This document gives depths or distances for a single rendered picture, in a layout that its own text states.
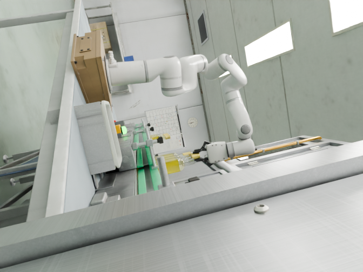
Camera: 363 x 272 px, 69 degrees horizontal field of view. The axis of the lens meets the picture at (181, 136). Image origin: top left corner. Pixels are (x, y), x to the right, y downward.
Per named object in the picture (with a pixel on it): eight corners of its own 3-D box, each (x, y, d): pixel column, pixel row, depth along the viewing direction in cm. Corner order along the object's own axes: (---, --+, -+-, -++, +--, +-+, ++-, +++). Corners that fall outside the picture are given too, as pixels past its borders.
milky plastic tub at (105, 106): (92, 175, 83) (119, 169, 84) (74, 105, 80) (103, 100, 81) (99, 164, 100) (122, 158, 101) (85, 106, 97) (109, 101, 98)
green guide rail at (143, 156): (137, 168, 108) (156, 163, 109) (136, 165, 108) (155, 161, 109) (137, 131, 280) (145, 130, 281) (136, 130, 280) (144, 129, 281)
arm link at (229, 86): (212, 104, 132) (234, 90, 121) (200, 66, 136) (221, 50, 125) (232, 104, 142) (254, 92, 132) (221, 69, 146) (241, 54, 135)
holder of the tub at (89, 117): (94, 191, 84) (119, 185, 85) (73, 106, 80) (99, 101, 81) (101, 177, 100) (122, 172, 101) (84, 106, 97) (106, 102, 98)
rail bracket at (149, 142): (138, 173, 104) (168, 165, 106) (128, 131, 102) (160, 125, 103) (138, 171, 107) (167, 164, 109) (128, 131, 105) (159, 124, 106)
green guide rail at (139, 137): (133, 150, 107) (152, 146, 108) (133, 148, 107) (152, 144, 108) (135, 124, 279) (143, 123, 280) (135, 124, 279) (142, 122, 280)
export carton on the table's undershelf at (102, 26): (87, 22, 592) (105, 20, 598) (91, 30, 636) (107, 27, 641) (93, 50, 595) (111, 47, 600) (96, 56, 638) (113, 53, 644)
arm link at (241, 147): (250, 122, 130) (248, 126, 139) (229, 126, 131) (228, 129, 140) (256, 152, 127) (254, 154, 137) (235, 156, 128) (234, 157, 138)
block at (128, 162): (119, 172, 103) (136, 169, 104) (113, 149, 101) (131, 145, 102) (119, 170, 106) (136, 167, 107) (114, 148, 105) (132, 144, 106)
